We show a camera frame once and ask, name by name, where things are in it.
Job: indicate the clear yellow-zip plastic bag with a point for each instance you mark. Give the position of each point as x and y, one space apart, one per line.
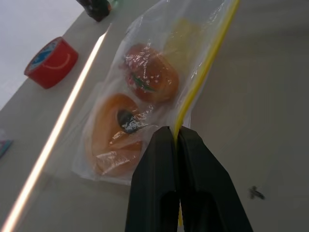
154 29

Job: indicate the toy hot dog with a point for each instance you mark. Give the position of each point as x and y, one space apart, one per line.
159 72

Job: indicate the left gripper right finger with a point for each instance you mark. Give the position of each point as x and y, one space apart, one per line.
207 188

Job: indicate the sesame sandwich bread bun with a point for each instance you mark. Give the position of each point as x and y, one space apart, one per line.
103 125

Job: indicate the pale yellow piece inside bag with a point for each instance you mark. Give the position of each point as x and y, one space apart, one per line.
183 36

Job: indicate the clear plastic box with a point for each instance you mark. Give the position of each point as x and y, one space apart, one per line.
3 147

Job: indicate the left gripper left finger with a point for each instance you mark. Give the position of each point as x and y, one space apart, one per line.
152 183

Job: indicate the red tape roll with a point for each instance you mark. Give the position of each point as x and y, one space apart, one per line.
58 70

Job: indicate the cola bottle with red cap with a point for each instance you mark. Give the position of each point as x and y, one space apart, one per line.
96 9

